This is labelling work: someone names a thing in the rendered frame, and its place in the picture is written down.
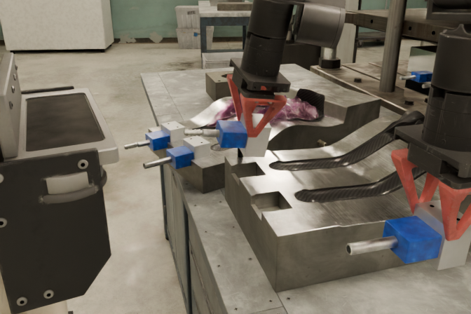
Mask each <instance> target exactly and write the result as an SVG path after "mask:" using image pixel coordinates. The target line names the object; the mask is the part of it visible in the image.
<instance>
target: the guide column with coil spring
mask: <svg viewBox="0 0 471 314"><path fill-rule="evenodd" d="M406 7H407V0H390V6H389V12H388V23H387V29H386V35H385V45H384V51H383V61H382V67H381V78H380V83H379V89H378V90H379V91H381V92H385V93H392V92H394V91H395V82H396V76H397V67H398V62H399V56H400V46H401V41H402V32H403V26H404V17H405V12H406Z"/></svg>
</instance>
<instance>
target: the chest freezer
mask: <svg viewBox="0 0 471 314"><path fill-rule="evenodd" d="M0 21H1V27H2V31H3V35H4V42H5V46H6V50H9V51H10V52H11V53H14V54H15V50H76V49H100V51H101V53H104V49H106V48H107V47H108V46H111V44H112V43H113V42H114V34H113V27H112V19H111V6H110V0H0Z"/></svg>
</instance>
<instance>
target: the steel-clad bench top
mask: <svg viewBox="0 0 471 314"><path fill-rule="evenodd" d="M233 69H234V67H231V68H218V69H197V70H185V71H163V72H151V73H140V75H141V77H142V80H143V83H144V86H145V88H146V91H147V94H148V96H149V99H150V102H151V106H152V107H153V111H154V113H155V115H156V119H157V121H158V124H159V126H161V124H162V123H168V122H172V121H176V122H182V121H187V120H190V119H192V118H194V117H196V116H197V115H198V114H200V113H201V112H203V111H204V110H205V109H207V108H208V107H209V106H210V105H211V104H213V103H214V101H213V99H212V98H211V97H210V96H209V95H208V94H207V93H206V85H205V72H216V71H233ZM279 72H280V73H281V74H282V75H283V76H284V77H285V78H286V79H287V80H288V81H294V80H299V79H306V78H310V79H315V80H317V81H321V82H324V83H328V84H332V85H334V86H338V87H341V86H339V85H337V84H335V83H333V82H331V81H329V80H327V79H325V78H323V77H321V76H319V75H317V74H314V73H313V72H311V71H308V70H307V69H304V68H303V67H300V66H299V65H297V64H281V65H280V70H279ZM342 88H343V87H342ZM176 173H177V172H176ZM177 176H178V179H179V183H180V184H181V187H182V191H183V192H184V196H185V199H186V201H187V204H188V206H189V209H190V212H191V215H192V217H193V221H194V223H195V225H196V229H197V231H198V235H199V237H200V240H201V242H202V245H203V248H204V250H205V253H206V256H207V260H208V261H209V264H210V268H211V269H212V273H213V276H214V279H215V281H216V284H217V286H218V289H219V292H220V294H221V298H222V300H223V302H224V306H225V308H226V312H227V314H471V252H468V254H467V258H466V261H465V265H463V266H457V267H453V268H446V269H442V270H437V269H436V268H434V267H433V266H432V265H431V264H430V263H429V262H427V261H422V262H418V263H415V264H409V265H405V266H399V267H395V268H389V269H385V270H382V271H376V272H372V273H366V274H362V275H356V276H353V277H349V278H343V279H339V280H333V281H329V282H323V283H320V284H316V285H309V286H306V287H300V288H296V289H290V290H286V291H283V292H276V293H275V291H274V289H273V288H272V286H271V284H270V282H269V280H268V278H267V277H266V274H265V273H264V270H263V269H262V267H261V265H260V263H259V261H258V260H257V258H256V256H255V254H254V252H253V250H252V248H251V247H250V244H249V243H248V241H247V239H246V237H245V235H244V233H243V231H242V230H241V228H240V226H239V224H238V222H237V221H236V218H235V217H234V215H233V213H232V211H231V209H230V207H229V206H228V203H227V202H226V200H225V187H224V188H221V189H217V190H215V191H211V192H208V193H204V194H202V193H201V192H200V191H199V190H198V189H197V188H196V187H194V186H193V185H192V184H190V183H189V182H188V181H187V180H185V178H183V177H182V176H181V175H180V174H179V173H177Z"/></svg>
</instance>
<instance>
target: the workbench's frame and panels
mask: <svg viewBox="0 0 471 314"><path fill-rule="evenodd" d="M141 79H142V77H141ZM142 85H143V87H144V91H145V93H146V96H147V99H148V101H149V105H150V107H151V111H152V113H153V117H154V119H155V122H156V127H158V126H159V124H158V121H157V119H156V115H155V113H154V111H153V107H152V106H151V102H150V99H149V96H148V94H147V91H146V88H145V86H144V83H143V80H142ZM160 176H161V194H162V204H163V223H164V233H165V239H166V240H169V242H170V247H171V250H172V255H173V259H174V263H175V268H176V271H177V276H178V279H179V284H180V287H181V291H182V296H183V300H184V305H185V308H186V313H187V314H227V312H226V308H225V306H224V302H223V300H222V298H221V294H220V292H219V289H218V286H217V284H216V281H215V279H214V276H213V273H212V269H211V268H210V264H209V261H208V260H207V256H206V253H205V250H204V248H203V245H202V242H201V240H200V237H199V235H198V231H197V229H196V225H195V223H194V221H193V217H192V215H191V212H190V209H189V206H188V204H187V201H186V199H185V196H184V192H183V191H182V187H181V184H180V183H179V179H178V176H177V173H176V171H175V170H173V169H172V168H171V167H170V166H169V165H168V164H164V165H160Z"/></svg>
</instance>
